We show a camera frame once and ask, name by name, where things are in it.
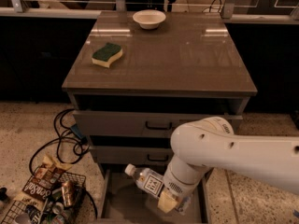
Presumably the black cable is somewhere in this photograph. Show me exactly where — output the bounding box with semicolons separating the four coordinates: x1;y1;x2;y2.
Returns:
28;108;99;219

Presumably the top grey drawer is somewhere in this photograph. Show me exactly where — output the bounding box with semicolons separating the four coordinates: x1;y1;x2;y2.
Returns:
72;110;244;139

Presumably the black wire basket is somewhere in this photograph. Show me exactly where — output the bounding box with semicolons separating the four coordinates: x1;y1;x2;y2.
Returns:
1;170;86;224

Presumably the grey drawer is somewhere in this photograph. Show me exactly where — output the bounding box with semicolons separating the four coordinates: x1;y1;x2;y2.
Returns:
72;110;244;139
90;146;173;165
97;170;212;224

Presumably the copper drink can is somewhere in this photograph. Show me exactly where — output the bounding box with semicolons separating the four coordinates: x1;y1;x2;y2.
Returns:
61;180;76;208

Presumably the blue power plug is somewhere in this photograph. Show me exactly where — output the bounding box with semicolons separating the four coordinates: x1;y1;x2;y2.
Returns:
70;124;87;145

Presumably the grey drawer cabinet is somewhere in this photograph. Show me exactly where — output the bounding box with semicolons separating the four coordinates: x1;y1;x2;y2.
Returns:
61;10;258;224

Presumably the green yellow sponge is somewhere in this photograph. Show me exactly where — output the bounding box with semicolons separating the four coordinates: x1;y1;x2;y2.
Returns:
92;43;122;68

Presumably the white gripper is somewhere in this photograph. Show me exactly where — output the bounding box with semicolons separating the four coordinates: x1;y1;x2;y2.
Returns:
158;169;198;214

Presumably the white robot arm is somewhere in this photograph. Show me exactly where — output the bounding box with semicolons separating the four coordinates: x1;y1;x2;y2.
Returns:
158;117;299;213

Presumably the metal railing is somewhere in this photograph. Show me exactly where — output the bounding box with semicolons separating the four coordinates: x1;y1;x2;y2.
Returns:
0;0;299;20

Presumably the clear plastic water bottle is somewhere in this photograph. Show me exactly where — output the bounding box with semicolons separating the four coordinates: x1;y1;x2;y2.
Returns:
124;163;192;215

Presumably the middle grey drawer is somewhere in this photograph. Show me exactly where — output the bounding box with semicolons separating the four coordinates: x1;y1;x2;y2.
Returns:
90;146;173;165

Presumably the bottom grey drawer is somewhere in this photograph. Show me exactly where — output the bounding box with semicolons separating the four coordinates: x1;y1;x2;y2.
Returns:
97;170;212;224

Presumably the brown snack bag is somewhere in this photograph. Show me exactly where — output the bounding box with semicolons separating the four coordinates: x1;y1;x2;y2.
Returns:
14;154;72;211

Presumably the white bowl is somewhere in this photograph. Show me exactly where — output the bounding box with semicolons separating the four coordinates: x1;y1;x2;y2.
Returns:
133;10;166;30

